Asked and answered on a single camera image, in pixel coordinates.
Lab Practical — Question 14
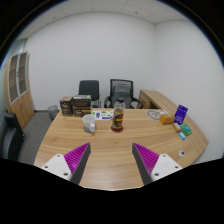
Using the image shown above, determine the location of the purple upright card box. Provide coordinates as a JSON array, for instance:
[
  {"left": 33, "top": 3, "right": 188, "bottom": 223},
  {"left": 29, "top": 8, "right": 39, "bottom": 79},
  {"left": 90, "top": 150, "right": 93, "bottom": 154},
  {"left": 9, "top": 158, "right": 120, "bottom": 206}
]
[{"left": 173, "top": 104, "right": 189, "bottom": 126}]

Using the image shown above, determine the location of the small yellow-brown packet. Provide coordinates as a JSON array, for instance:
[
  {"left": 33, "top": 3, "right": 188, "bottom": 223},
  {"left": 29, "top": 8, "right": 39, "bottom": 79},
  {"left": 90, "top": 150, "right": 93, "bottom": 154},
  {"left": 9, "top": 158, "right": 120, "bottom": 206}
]
[{"left": 171, "top": 122, "right": 183, "bottom": 133}]

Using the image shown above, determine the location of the wooden side desk unit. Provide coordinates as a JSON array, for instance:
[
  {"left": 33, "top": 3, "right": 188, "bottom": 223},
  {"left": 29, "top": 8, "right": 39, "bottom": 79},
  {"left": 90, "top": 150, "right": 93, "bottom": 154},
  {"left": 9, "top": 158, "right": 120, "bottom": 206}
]
[{"left": 137, "top": 89, "right": 176, "bottom": 113}]

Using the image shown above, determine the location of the round grey patterned disc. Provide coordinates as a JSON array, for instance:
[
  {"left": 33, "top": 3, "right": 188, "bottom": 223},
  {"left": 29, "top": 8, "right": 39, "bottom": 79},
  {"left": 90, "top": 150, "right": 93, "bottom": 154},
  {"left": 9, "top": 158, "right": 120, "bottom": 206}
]
[{"left": 146, "top": 109, "right": 164, "bottom": 121}]

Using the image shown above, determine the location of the grey waste bin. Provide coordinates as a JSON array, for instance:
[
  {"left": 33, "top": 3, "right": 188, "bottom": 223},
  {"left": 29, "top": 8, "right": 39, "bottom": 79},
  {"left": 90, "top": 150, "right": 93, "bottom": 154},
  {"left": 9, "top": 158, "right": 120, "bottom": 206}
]
[{"left": 47, "top": 104, "right": 60, "bottom": 121}]

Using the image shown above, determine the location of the black office chair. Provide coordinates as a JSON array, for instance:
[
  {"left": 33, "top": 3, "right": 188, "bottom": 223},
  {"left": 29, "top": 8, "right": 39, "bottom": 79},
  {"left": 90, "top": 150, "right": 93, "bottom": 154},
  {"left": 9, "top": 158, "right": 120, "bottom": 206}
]
[{"left": 78, "top": 79, "right": 101, "bottom": 108}]

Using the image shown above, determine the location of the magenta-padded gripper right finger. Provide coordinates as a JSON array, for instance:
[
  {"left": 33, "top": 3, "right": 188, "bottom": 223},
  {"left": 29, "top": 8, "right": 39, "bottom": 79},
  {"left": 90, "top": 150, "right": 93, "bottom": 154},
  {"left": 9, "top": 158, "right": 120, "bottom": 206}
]
[{"left": 131, "top": 142, "right": 184, "bottom": 186}]

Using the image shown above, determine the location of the black leather armchair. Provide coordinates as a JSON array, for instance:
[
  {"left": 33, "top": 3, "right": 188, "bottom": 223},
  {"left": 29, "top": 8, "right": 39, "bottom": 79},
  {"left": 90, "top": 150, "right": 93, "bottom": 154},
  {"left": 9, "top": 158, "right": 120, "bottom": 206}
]
[{"left": 0, "top": 112, "right": 26, "bottom": 162}]

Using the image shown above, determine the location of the tall dark brown carton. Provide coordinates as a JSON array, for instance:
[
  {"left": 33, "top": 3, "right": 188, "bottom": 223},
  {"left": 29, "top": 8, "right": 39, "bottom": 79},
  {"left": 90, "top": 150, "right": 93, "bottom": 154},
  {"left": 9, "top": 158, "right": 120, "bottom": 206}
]
[{"left": 59, "top": 96, "right": 74, "bottom": 117}]

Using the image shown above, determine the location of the white green purple leaflet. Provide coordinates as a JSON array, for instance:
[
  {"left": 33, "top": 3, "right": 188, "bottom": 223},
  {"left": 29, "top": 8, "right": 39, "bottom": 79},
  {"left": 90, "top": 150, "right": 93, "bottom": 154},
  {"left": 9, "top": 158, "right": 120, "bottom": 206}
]
[{"left": 91, "top": 110, "right": 115, "bottom": 121}]

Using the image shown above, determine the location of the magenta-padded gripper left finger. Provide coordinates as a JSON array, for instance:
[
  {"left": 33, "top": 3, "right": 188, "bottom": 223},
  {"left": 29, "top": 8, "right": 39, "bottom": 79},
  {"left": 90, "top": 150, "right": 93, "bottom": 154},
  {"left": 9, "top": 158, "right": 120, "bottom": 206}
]
[{"left": 41, "top": 142, "right": 92, "bottom": 186}]

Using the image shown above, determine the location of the green flat box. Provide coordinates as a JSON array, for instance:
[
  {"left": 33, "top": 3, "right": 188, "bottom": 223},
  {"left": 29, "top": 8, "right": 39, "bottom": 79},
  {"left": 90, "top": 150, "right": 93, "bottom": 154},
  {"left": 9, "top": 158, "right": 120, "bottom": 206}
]
[{"left": 179, "top": 123, "right": 193, "bottom": 136}]

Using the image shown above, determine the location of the grey mesh office chair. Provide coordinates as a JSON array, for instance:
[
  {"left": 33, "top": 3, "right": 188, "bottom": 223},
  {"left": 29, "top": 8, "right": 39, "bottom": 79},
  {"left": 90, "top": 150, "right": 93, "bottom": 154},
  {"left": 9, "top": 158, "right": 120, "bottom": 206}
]
[{"left": 103, "top": 78, "right": 144, "bottom": 110}]

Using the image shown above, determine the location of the white ceramic mug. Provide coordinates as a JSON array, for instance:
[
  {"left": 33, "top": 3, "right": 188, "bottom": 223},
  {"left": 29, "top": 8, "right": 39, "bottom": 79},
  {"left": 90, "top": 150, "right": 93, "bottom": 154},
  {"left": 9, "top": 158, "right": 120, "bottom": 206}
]
[{"left": 82, "top": 114, "right": 98, "bottom": 134}]

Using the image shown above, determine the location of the orange-brown small box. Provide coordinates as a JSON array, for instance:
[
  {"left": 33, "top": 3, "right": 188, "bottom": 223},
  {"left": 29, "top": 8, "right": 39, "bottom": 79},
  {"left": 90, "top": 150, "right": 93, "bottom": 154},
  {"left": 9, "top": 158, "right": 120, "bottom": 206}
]
[{"left": 159, "top": 113, "right": 176, "bottom": 126}]

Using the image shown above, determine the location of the wooden glass-door cabinet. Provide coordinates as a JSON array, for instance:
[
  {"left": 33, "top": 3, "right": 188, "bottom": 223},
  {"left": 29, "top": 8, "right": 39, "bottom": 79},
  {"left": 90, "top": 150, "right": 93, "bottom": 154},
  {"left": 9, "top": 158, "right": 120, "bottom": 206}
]
[{"left": 3, "top": 51, "right": 35, "bottom": 129}]

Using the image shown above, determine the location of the clear black-capped drink bottle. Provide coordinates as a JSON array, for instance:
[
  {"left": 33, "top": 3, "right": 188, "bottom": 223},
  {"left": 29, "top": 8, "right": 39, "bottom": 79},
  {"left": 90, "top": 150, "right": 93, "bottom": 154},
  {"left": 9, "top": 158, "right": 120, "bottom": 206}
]
[{"left": 110, "top": 98, "right": 127, "bottom": 132}]

